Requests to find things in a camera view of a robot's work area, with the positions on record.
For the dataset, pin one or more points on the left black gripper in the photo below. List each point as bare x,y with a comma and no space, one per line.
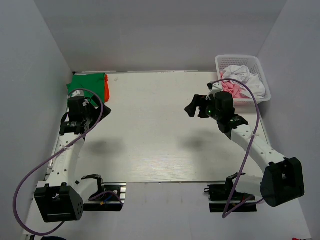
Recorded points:
90,106

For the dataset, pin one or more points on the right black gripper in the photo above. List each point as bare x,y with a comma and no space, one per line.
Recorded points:
200,101

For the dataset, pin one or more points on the pink t shirt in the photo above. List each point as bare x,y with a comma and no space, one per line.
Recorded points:
237,90

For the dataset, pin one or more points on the white t shirt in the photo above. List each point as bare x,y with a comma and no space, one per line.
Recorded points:
255,85

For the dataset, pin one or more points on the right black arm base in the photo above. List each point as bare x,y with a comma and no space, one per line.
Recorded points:
218,196

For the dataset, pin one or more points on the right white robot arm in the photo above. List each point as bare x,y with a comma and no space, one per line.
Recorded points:
282,179

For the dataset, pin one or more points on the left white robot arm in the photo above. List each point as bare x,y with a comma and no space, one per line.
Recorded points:
63,195

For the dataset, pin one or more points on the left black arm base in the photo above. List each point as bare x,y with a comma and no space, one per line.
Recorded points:
110,199

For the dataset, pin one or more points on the orange folded t shirt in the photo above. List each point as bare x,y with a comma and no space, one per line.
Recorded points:
106,89

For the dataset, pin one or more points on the green folded t shirt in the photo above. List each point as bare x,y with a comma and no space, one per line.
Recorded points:
93,82

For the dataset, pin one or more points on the white plastic basket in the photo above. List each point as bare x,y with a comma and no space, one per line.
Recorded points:
254,65

